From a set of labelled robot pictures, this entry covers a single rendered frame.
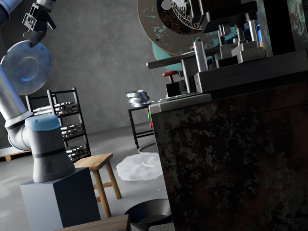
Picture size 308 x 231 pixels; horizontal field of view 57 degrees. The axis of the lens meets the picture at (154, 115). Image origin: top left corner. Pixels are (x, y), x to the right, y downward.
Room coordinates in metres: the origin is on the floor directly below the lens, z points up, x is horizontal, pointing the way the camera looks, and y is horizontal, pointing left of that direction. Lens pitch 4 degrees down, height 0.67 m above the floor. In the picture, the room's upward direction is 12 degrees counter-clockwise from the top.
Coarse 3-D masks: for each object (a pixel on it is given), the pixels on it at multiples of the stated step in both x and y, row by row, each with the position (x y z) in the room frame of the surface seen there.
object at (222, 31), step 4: (220, 24) 1.00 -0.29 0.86; (224, 24) 0.98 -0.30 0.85; (228, 24) 0.98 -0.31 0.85; (220, 28) 1.00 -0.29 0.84; (224, 28) 0.98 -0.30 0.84; (228, 28) 0.98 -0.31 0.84; (220, 32) 1.00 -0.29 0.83; (224, 32) 0.99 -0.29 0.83; (228, 32) 0.98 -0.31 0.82; (220, 36) 1.02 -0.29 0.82
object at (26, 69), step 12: (12, 48) 1.36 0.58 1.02; (24, 48) 1.41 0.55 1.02; (36, 48) 1.46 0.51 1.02; (12, 60) 1.38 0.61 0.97; (24, 60) 1.44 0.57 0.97; (36, 60) 1.49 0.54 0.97; (48, 60) 1.55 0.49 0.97; (12, 72) 1.40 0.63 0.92; (24, 72) 1.46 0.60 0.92; (36, 72) 1.52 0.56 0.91; (48, 72) 1.58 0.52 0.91; (12, 84) 1.43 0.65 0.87; (24, 84) 1.48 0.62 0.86; (36, 84) 1.54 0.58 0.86
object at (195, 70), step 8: (208, 48) 0.97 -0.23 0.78; (216, 48) 0.94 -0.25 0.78; (176, 56) 0.96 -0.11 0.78; (184, 56) 0.95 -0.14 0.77; (192, 56) 0.97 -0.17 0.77; (152, 64) 0.96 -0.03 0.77; (160, 64) 1.00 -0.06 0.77; (168, 64) 1.06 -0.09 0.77; (184, 64) 0.97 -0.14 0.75; (192, 64) 0.97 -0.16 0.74; (184, 72) 0.98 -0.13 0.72; (192, 72) 0.97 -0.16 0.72; (192, 80) 0.97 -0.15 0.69; (184, 88) 1.05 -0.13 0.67; (192, 88) 0.97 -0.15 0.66
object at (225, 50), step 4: (228, 44) 0.93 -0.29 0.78; (232, 44) 0.93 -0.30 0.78; (236, 44) 0.93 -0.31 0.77; (220, 48) 0.94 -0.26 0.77; (224, 48) 0.94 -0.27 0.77; (228, 48) 0.93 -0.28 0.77; (232, 48) 0.93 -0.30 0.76; (220, 52) 0.94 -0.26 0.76; (224, 52) 0.94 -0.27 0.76; (228, 52) 0.94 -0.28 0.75; (216, 56) 1.04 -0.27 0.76; (220, 56) 0.96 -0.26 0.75; (224, 56) 0.94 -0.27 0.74; (228, 56) 0.94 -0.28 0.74
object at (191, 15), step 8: (192, 0) 0.97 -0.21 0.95; (200, 0) 0.94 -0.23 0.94; (208, 0) 0.94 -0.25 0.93; (216, 0) 0.94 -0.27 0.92; (224, 0) 0.93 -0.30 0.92; (232, 0) 0.93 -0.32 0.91; (240, 0) 0.93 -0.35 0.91; (192, 8) 0.97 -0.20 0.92; (200, 8) 0.96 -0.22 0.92; (208, 8) 0.94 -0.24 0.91; (216, 8) 0.94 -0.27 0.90; (192, 16) 0.97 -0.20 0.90; (200, 16) 0.98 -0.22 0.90; (200, 24) 1.08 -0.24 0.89
